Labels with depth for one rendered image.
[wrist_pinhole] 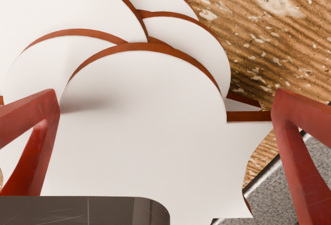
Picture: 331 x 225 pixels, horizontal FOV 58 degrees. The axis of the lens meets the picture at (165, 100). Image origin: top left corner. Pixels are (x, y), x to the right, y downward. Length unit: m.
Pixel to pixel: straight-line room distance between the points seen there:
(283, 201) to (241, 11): 0.22
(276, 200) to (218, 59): 0.22
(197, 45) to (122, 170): 0.08
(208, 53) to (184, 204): 0.09
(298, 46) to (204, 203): 0.11
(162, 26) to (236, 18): 0.05
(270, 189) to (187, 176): 0.18
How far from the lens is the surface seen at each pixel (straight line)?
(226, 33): 0.19
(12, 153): 0.18
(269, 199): 0.35
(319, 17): 0.21
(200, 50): 0.16
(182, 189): 0.17
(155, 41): 0.15
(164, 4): 0.17
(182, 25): 0.16
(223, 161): 0.16
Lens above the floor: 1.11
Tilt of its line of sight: 55 degrees down
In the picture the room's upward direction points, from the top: 179 degrees clockwise
